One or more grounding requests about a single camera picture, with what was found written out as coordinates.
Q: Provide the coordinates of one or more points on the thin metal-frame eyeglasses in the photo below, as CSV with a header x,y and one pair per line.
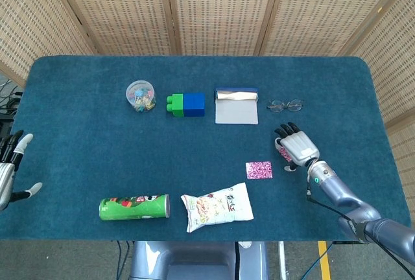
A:
x,y
277,105

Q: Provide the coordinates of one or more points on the green building block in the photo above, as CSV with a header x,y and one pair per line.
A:
x,y
177,105

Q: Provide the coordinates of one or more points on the blue building block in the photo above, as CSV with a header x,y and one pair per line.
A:
x,y
194,105

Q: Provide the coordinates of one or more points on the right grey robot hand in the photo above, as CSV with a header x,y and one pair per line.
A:
x,y
300,147

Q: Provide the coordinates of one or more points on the woven wooden folding screen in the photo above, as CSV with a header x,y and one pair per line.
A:
x,y
220,11

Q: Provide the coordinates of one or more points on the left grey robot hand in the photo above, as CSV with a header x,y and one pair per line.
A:
x,y
6,176

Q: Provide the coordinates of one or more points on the white snack bag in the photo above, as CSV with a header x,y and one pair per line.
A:
x,y
217,208

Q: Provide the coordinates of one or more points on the green chips can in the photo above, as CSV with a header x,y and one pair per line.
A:
x,y
129,208

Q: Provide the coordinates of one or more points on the blue felt table cover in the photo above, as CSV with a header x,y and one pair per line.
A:
x,y
97,147

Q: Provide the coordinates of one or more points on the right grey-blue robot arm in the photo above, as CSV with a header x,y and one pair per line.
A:
x,y
353,205

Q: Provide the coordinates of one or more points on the yellow floor tape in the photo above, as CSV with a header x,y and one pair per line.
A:
x,y
324,260

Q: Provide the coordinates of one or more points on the pink patterned card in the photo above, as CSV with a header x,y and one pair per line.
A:
x,y
287,155
259,170

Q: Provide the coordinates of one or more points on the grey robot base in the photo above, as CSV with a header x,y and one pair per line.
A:
x,y
194,260

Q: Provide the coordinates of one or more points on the white table leg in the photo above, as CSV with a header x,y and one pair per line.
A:
x,y
282,260

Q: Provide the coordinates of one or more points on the clear jar of binder clips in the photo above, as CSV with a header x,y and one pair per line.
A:
x,y
140,97

